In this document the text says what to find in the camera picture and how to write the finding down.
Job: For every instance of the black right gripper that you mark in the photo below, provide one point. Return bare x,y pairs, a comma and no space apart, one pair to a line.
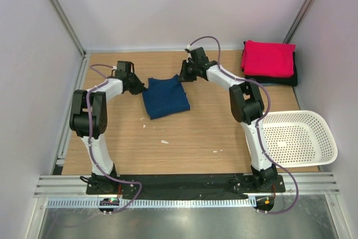
183,76

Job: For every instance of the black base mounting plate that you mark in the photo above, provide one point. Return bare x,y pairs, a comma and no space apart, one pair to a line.
181,187

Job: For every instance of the aluminium rail frame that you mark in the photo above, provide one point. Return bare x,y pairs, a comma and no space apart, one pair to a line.
309,183

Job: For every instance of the folded pink t-shirt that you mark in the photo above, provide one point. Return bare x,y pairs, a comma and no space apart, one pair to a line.
268,59

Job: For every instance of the blue printed t-shirt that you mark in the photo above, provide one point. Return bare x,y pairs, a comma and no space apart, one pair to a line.
165,97

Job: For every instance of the folded black t-shirt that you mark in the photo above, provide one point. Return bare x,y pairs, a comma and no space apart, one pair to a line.
290,81

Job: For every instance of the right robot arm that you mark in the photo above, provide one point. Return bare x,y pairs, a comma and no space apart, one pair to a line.
246,106

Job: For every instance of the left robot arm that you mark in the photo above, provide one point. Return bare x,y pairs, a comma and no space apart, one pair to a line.
89,119

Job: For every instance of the white slotted cable duct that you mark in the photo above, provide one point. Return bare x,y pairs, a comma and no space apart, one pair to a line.
108,203

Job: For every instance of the white perforated plastic basket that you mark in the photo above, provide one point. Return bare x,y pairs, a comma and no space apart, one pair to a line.
299,138

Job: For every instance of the folded grey t-shirt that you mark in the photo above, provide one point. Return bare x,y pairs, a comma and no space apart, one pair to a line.
268,84

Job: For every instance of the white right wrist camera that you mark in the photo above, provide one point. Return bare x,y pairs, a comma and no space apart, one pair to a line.
189,48

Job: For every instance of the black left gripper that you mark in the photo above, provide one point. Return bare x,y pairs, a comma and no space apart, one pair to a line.
140,88

